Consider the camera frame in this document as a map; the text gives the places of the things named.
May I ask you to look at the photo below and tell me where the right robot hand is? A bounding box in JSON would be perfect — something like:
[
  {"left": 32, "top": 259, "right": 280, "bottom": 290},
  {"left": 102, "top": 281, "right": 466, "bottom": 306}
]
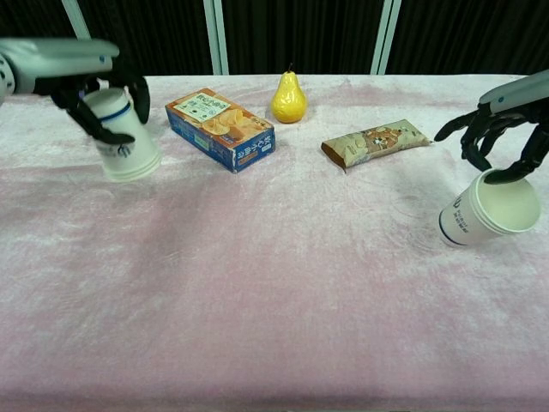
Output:
[{"left": 433, "top": 70, "right": 549, "bottom": 185}]

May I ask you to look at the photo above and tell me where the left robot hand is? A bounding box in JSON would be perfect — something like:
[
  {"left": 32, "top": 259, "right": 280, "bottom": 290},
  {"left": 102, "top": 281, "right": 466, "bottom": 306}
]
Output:
[{"left": 10, "top": 38, "right": 151, "bottom": 145}]

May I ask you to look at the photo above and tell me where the white paper cup stack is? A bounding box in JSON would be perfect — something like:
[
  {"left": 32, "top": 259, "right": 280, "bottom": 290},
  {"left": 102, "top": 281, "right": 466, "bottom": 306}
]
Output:
[{"left": 81, "top": 88, "right": 163, "bottom": 184}]

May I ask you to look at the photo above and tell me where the black partition panel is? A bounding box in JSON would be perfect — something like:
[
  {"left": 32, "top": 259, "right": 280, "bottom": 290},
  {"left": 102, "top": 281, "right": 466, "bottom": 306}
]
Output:
[
  {"left": 72, "top": 0, "right": 214, "bottom": 77},
  {"left": 220, "top": 0, "right": 383, "bottom": 76},
  {"left": 385, "top": 0, "right": 549, "bottom": 78},
  {"left": 0, "top": 0, "right": 72, "bottom": 42}
]

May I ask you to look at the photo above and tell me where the brown snack packet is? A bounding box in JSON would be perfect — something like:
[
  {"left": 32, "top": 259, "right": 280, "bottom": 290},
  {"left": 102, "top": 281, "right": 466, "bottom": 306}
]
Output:
[{"left": 320, "top": 118, "right": 433, "bottom": 174}]

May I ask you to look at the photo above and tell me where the orange biscuit box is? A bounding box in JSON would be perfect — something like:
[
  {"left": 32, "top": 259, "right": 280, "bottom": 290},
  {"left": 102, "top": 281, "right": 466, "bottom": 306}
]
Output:
[{"left": 165, "top": 88, "right": 276, "bottom": 174}]

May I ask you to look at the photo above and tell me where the yellow pear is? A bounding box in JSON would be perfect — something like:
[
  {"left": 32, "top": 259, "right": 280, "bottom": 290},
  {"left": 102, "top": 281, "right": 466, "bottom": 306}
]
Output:
[{"left": 269, "top": 63, "right": 308, "bottom": 124}]

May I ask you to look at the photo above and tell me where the pink plush tablecloth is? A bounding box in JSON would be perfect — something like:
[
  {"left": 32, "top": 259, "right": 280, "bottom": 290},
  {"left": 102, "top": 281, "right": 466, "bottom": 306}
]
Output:
[{"left": 0, "top": 75, "right": 549, "bottom": 412}]

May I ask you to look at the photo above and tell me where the grey partition frame post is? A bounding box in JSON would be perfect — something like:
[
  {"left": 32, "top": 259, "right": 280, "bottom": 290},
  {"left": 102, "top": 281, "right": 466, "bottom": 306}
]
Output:
[
  {"left": 61, "top": 0, "right": 92, "bottom": 40},
  {"left": 202, "top": 0, "right": 231, "bottom": 76},
  {"left": 369, "top": 0, "right": 403, "bottom": 76}
]

